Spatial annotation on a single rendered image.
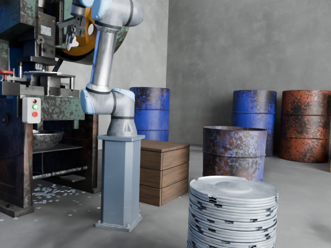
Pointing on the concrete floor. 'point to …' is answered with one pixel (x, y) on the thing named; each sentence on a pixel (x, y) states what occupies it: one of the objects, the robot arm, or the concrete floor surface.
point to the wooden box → (163, 171)
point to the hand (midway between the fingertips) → (67, 47)
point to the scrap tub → (234, 151)
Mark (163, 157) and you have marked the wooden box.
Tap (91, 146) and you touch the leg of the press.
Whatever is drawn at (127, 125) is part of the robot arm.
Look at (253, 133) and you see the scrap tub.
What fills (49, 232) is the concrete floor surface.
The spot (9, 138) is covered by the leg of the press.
